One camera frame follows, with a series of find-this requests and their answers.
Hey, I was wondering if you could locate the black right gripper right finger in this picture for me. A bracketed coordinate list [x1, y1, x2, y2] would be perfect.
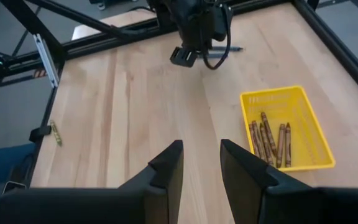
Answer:
[221, 139, 358, 224]

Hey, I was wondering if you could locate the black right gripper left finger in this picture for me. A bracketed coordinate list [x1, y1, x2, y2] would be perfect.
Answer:
[0, 139, 185, 224]

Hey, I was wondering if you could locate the brown crayon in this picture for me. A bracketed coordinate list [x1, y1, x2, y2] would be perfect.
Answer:
[252, 120, 269, 162]
[275, 123, 286, 169]
[260, 111, 278, 156]
[248, 123, 260, 158]
[259, 123, 275, 167]
[284, 122, 292, 168]

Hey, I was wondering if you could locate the blue crayon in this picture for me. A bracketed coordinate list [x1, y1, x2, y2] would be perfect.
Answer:
[197, 53, 227, 59]
[211, 46, 244, 52]

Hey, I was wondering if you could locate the yellow plastic basket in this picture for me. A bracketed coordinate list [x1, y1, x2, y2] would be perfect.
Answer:
[239, 85, 336, 173]

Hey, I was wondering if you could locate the green crayon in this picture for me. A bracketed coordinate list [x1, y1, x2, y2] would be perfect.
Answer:
[48, 119, 63, 147]

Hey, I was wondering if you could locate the grey phone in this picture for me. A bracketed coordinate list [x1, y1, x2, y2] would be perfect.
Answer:
[1, 180, 27, 195]

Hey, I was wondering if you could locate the silver aluminium bar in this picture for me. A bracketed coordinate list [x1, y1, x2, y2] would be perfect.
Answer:
[32, 33, 59, 88]

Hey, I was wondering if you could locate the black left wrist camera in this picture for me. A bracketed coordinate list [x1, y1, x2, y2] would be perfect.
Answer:
[211, 2, 234, 43]

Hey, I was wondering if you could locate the black left camera cable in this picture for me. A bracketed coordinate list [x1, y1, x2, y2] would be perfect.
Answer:
[201, 6, 232, 71]

